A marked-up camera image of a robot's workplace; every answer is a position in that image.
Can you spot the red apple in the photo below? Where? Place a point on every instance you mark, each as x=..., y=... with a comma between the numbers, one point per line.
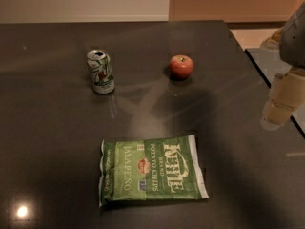
x=180, y=67

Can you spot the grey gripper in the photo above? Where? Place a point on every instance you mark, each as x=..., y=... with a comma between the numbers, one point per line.
x=294, y=42

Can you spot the green white soda can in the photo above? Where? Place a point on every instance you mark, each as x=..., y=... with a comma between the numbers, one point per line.
x=100, y=68

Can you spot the green jalapeno chip bag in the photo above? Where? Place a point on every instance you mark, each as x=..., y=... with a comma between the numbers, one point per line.
x=151, y=169

